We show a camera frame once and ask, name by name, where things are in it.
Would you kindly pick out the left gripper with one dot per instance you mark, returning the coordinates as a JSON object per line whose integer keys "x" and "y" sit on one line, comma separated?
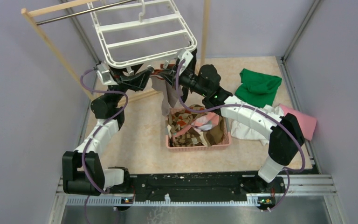
{"x": 137, "y": 81}

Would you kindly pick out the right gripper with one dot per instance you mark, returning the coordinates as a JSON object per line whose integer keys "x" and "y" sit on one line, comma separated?
{"x": 170, "y": 75}

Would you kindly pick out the black sock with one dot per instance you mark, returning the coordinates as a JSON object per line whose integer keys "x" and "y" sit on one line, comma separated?
{"x": 191, "y": 66}
{"x": 185, "y": 94}

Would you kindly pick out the white clip hanger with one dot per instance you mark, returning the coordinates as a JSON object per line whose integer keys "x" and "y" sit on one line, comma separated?
{"x": 140, "y": 31}

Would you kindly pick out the grey orange striped sock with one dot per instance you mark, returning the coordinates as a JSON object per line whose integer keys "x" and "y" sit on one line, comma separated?
{"x": 172, "y": 94}

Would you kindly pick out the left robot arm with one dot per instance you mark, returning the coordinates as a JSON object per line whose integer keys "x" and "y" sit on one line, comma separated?
{"x": 82, "y": 171}

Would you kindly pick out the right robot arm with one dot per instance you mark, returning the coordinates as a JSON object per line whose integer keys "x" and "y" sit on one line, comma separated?
{"x": 284, "y": 134}

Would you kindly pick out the brown striped sock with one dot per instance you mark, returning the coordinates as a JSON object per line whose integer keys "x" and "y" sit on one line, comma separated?
{"x": 215, "y": 135}

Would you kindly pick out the white cloth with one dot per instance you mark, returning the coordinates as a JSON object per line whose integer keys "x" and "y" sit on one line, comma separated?
{"x": 244, "y": 132}

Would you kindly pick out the green cloth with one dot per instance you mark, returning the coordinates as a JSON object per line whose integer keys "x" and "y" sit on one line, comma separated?
{"x": 258, "y": 89}

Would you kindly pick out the pink plastic basket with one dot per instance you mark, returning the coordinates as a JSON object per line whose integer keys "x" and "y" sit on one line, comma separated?
{"x": 204, "y": 124}

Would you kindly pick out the metal rack rod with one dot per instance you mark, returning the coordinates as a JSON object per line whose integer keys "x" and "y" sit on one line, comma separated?
{"x": 82, "y": 12}

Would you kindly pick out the wooden drying rack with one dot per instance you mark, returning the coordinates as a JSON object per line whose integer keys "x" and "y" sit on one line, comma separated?
{"x": 58, "y": 58}

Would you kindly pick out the pink cloth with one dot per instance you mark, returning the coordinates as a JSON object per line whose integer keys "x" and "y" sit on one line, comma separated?
{"x": 306, "y": 122}

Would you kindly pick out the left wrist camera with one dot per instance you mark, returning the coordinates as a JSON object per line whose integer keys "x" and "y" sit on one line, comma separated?
{"x": 104, "y": 74}

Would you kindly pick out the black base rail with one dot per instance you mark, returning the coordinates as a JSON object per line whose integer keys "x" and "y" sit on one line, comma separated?
{"x": 197, "y": 187}

